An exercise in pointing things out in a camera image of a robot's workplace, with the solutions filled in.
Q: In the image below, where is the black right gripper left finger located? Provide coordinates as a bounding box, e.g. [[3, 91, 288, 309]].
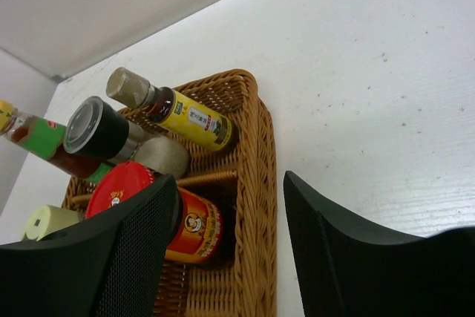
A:
[[1, 175, 177, 316]]

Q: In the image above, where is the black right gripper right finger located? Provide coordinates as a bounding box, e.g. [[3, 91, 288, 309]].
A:
[[284, 171, 474, 316]]

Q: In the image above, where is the yellow lid spice shaker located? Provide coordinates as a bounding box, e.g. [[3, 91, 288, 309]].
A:
[[21, 205, 85, 241]]

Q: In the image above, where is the red lid chili sauce jar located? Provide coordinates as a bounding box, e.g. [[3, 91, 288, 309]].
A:
[[85, 161, 224, 264]]

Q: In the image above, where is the black top salt grinder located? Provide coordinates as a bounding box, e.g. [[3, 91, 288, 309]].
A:
[[63, 97, 190, 179]]

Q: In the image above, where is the yellow cap green label bottle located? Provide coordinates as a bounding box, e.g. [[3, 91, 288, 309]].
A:
[[1, 100, 112, 184]]

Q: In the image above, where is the small yellow label dark bottle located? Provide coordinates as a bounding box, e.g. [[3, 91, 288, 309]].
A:
[[105, 67, 238, 152]]

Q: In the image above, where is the brown wicker divided basket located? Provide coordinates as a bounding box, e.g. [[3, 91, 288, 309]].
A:
[[61, 68, 278, 317]]

